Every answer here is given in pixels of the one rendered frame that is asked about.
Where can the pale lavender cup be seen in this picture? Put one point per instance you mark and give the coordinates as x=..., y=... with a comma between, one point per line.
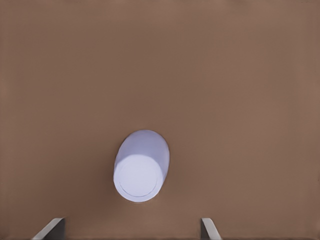
x=140, y=172

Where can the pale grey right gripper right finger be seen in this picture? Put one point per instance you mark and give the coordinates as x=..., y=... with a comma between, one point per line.
x=209, y=230

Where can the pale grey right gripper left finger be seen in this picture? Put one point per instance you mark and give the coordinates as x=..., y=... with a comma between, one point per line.
x=53, y=229

